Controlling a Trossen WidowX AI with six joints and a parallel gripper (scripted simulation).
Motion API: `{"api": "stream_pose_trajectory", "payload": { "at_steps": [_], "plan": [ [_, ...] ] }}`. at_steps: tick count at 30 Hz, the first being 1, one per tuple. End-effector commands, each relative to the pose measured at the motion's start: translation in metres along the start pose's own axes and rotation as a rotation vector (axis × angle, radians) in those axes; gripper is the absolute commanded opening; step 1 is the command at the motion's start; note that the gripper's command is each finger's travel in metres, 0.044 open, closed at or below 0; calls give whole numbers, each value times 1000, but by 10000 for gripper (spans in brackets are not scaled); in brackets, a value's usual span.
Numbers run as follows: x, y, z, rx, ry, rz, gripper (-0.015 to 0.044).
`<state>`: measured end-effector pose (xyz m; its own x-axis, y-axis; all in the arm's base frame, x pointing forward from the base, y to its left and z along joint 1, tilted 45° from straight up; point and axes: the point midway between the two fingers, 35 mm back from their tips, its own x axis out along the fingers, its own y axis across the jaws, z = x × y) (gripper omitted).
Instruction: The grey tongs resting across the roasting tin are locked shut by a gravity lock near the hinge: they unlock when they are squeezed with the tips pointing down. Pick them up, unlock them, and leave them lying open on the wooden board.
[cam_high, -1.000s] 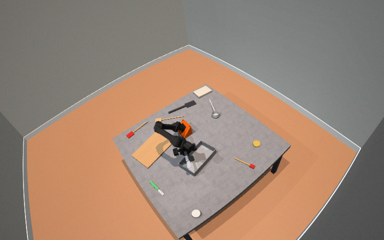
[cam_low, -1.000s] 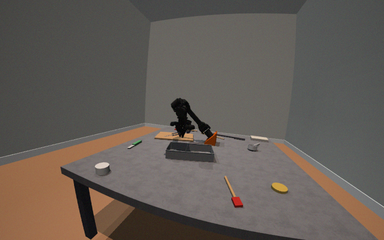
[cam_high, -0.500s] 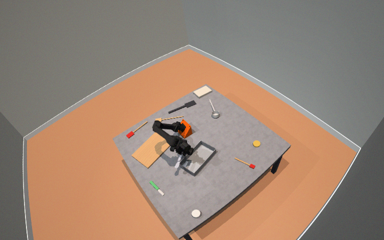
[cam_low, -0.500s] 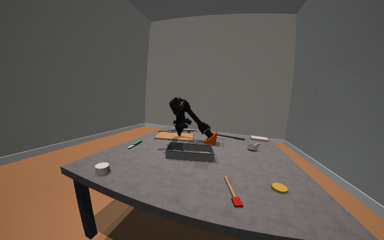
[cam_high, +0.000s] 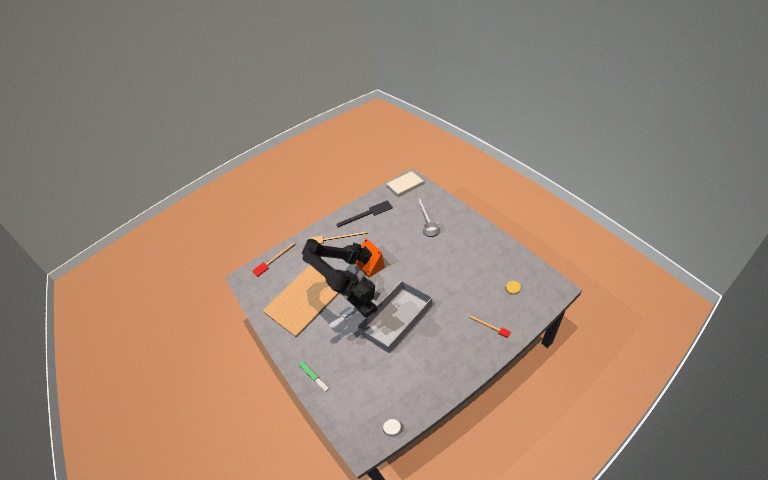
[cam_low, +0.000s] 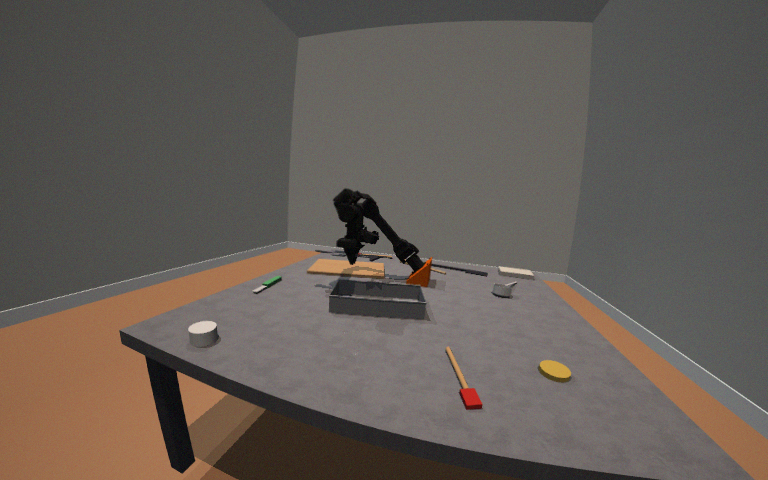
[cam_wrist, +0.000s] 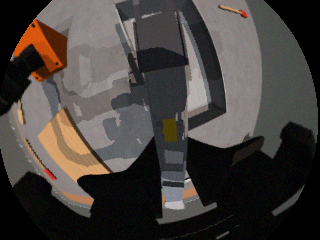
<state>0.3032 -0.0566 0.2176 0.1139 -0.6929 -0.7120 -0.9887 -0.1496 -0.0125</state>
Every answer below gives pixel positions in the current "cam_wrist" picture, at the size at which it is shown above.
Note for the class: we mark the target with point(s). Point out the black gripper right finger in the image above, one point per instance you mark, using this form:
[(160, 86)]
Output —
[(208, 167)]

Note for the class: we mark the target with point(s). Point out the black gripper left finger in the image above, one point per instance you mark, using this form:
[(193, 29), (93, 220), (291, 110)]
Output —
[(141, 181)]

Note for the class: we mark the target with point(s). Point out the short grey cylinder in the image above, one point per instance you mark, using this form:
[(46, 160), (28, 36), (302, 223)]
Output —
[(246, 138)]

